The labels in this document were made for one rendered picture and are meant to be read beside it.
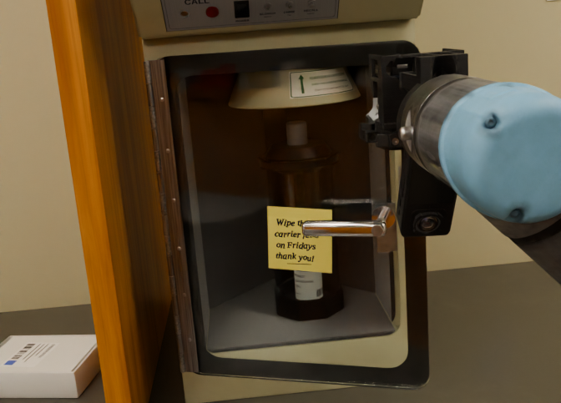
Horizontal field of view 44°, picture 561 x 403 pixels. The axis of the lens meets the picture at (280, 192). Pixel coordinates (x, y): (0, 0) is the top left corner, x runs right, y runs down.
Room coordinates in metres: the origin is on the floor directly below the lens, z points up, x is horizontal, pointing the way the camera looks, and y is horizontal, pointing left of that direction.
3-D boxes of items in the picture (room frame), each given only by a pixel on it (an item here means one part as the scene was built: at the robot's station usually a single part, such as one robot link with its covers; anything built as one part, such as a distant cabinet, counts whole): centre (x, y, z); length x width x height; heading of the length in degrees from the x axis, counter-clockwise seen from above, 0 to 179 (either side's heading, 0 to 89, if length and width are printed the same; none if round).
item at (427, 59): (0.58, -0.13, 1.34); 0.12 x 0.08 x 0.09; 3
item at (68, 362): (0.93, 0.37, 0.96); 0.16 x 0.12 x 0.04; 81
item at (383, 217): (0.72, -0.07, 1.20); 0.10 x 0.05 x 0.03; 73
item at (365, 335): (0.77, -0.01, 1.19); 0.30 x 0.01 x 0.40; 73
